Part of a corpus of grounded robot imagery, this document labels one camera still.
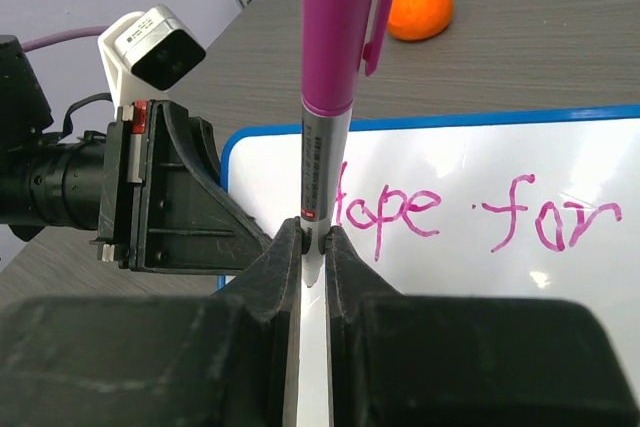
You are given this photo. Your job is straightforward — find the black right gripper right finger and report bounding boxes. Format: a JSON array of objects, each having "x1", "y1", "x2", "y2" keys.
[{"x1": 325, "y1": 227, "x2": 639, "y2": 426}]

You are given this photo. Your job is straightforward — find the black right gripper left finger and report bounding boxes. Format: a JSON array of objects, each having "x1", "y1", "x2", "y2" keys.
[{"x1": 1, "y1": 219, "x2": 302, "y2": 426}]

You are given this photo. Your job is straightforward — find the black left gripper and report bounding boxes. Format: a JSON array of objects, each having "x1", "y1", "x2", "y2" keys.
[{"x1": 94, "y1": 100, "x2": 271, "y2": 275}]

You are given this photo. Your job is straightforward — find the blue framed whiteboard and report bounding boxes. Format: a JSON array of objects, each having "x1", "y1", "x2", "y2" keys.
[{"x1": 214, "y1": 104, "x2": 640, "y2": 427}]

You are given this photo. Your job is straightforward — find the white magenta marker pen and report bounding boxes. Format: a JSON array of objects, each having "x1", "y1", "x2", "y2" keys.
[{"x1": 300, "y1": 0, "x2": 393, "y2": 287}]

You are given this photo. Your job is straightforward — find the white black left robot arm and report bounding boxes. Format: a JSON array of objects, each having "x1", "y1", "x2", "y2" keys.
[{"x1": 1, "y1": 35, "x2": 270, "y2": 275}]

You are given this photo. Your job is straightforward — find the orange tangerine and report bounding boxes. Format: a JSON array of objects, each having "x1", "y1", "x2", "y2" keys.
[{"x1": 387, "y1": 0, "x2": 454, "y2": 42}]

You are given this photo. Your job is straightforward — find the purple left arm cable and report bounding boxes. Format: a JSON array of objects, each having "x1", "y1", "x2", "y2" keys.
[{"x1": 22, "y1": 25, "x2": 111, "y2": 53}]

